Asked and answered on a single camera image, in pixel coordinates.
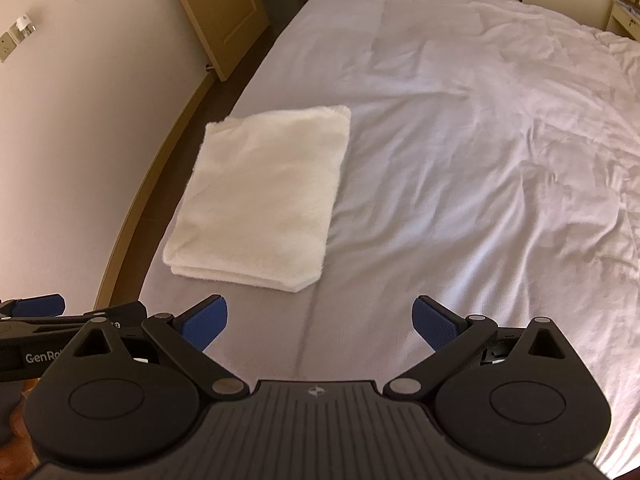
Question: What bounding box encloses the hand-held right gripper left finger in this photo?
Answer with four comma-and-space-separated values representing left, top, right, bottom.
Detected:
72, 294, 251, 402

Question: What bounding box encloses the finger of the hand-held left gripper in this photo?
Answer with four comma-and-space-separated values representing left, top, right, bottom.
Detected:
30, 302, 149, 333
0, 294, 67, 320

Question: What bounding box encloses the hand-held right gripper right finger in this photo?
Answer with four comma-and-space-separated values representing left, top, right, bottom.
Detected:
384, 295, 571, 402

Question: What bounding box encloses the cream blanket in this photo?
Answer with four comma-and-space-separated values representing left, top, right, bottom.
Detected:
162, 105, 352, 292

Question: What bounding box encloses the person's left hand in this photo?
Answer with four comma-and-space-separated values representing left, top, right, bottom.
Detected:
0, 377, 42, 476

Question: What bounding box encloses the white bed sheet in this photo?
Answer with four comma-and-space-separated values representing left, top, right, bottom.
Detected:
140, 0, 640, 476

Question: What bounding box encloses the wooden door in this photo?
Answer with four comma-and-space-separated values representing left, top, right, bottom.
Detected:
160, 0, 272, 82

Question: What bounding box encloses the cream nightstand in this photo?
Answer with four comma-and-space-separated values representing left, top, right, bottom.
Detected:
606, 0, 640, 41

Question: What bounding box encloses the white wall plug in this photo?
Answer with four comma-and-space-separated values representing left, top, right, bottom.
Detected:
11, 12, 39, 41

